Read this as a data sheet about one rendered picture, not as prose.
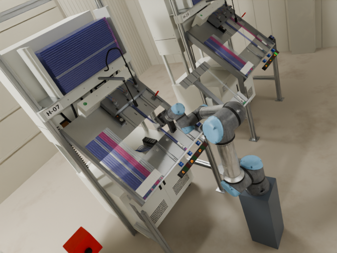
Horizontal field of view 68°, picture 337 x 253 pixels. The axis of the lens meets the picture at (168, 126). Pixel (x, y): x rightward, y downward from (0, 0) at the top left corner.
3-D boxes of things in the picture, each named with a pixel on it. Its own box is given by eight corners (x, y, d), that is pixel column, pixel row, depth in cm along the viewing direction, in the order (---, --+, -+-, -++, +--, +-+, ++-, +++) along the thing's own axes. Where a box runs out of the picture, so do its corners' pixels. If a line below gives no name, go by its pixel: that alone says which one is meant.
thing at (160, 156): (198, 134, 188) (200, 132, 185) (142, 202, 154) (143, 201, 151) (179, 118, 190) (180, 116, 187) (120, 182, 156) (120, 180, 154)
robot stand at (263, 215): (284, 227, 182) (276, 177, 152) (278, 249, 172) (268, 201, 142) (259, 219, 193) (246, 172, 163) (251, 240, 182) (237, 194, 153)
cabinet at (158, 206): (196, 181, 246) (176, 134, 212) (152, 242, 210) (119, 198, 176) (151, 165, 289) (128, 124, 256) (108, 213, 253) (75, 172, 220)
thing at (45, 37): (172, 172, 267) (90, 9, 175) (128, 226, 232) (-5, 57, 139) (132, 158, 312) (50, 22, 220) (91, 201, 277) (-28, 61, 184)
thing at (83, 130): (161, 105, 194) (162, 102, 190) (99, 165, 160) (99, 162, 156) (129, 80, 198) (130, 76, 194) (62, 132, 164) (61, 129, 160)
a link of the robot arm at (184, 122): (201, 124, 151) (191, 109, 151) (187, 134, 148) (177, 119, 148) (197, 126, 159) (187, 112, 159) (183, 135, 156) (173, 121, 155)
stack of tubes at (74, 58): (123, 53, 178) (105, 16, 164) (66, 93, 152) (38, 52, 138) (113, 54, 187) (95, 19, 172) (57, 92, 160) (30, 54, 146)
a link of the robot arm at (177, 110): (180, 117, 146) (171, 105, 146) (172, 122, 155) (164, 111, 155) (188, 111, 150) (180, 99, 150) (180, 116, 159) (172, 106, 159)
